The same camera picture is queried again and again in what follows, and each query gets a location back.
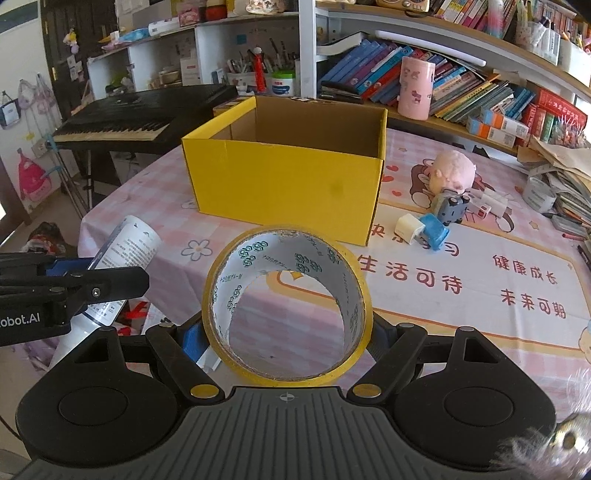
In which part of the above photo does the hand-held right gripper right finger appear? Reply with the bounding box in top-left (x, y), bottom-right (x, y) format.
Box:
top-left (346, 318), bottom-right (502, 402)

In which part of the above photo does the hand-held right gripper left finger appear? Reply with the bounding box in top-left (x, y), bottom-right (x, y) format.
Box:
top-left (74, 322), bottom-right (227, 402)

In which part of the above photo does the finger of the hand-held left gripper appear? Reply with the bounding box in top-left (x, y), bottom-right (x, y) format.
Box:
top-left (0, 251), bottom-right (96, 284)
top-left (0, 266), bottom-right (151, 308)

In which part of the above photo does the white printed tube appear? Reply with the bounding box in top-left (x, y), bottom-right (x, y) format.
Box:
top-left (48, 215), bottom-right (162, 370)

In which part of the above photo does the yellow tape roll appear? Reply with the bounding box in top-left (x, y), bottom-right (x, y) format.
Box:
top-left (202, 226), bottom-right (374, 387)

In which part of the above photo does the yellow cardboard box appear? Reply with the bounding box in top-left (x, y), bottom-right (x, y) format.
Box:
top-left (181, 95), bottom-right (389, 246)

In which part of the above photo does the white plug charger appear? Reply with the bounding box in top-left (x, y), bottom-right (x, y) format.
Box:
top-left (471, 188), bottom-right (512, 219)

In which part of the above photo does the pink plush toy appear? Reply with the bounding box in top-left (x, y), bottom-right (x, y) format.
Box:
top-left (422, 151), bottom-right (477, 192)

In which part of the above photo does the desktop with pink checked cloth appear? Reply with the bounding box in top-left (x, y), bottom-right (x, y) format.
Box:
top-left (78, 127), bottom-right (591, 418)

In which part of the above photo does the pink backpack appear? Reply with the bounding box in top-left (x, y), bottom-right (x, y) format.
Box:
top-left (17, 148), bottom-right (48, 201)

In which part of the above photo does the cream cube charger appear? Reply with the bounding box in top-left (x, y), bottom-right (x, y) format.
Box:
top-left (394, 213), bottom-right (423, 244)

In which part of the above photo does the blue toy truck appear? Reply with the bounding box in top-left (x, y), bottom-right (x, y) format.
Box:
top-left (418, 215), bottom-right (451, 251)

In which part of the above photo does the grey toy truck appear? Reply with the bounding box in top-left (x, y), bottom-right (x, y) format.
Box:
top-left (431, 189), bottom-right (472, 225)

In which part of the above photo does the white tote bag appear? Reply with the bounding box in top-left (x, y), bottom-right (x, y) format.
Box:
top-left (0, 91), bottom-right (22, 127)

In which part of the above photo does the black electronic keyboard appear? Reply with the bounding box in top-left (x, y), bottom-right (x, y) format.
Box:
top-left (52, 84), bottom-right (238, 151)

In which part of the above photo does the fluffy pompom charm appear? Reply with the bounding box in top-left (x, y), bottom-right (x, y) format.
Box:
top-left (499, 369), bottom-right (591, 480)

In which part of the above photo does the chessboard box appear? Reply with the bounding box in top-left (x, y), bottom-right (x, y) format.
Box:
top-left (212, 98), bottom-right (250, 117)

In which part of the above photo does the clear tape roll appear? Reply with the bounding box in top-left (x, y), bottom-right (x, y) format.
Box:
top-left (523, 176), bottom-right (558, 213)

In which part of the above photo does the white carton box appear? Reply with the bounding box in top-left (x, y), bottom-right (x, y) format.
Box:
top-left (180, 51), bottom-right (201, 86)

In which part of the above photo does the holder with pens and brushes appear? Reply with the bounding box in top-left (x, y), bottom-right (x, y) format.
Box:
top-left (225, 46), bottom-right (259, 88)

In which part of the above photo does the pile of papers and notebooks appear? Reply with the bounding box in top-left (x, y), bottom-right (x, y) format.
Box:
top-left (517, 136), bottom-right (591, 227)

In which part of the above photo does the pink cartoon can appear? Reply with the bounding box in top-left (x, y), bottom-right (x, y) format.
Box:
top-left (398, 56), bottom-right (435, 121)

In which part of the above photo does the black flat notebook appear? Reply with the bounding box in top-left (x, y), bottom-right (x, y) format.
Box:
top-left (320, 80), bottom-right (365, 104)

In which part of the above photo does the red tassel ornament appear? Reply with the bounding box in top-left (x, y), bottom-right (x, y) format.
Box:
top-left (252, 48), bottom-right (269, 93)

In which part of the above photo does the white jar green lid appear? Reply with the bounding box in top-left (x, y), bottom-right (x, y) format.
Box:
top-left (270, 71), bottom-right (296, 96)

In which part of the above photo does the row of colourful books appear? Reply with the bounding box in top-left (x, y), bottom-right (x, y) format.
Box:
top-left (318, 39), bottom-right (536, 125)

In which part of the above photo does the bunch of colourful charms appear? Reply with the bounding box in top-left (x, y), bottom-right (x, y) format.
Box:
top-left (551, 115), bottom-right (591, 148)

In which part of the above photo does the white light bar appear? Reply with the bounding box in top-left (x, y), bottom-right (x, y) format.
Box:
top-left (374, 30), bottom-right (488, 68)

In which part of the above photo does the thick white-paged book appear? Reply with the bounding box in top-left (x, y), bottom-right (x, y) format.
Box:
top-left (318, 32), bottom-right (370, 58)

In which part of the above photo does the red thick dictionary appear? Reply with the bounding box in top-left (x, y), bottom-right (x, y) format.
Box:
top-left (536, 89), bottom-right (588, 121)

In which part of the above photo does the white bookshelf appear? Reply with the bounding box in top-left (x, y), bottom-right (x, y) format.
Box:
top-left (87, 0), bottom-right (591, 158)

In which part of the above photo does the clear pen holder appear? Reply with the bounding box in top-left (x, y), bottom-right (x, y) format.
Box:
top-left (515, 18), bottom-right (561, 65)

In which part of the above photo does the row of slim paperback books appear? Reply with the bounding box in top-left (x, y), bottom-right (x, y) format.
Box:
top-left (429, 0), bottom-right (488, 28)

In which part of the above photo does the pastel rainbow tumbler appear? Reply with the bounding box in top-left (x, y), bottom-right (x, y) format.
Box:
top-left (485, 0), bottom-right (506, 40)

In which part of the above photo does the white storage bin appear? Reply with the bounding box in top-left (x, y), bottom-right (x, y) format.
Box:
top-left (558, 39), bottom-right (591, 75)

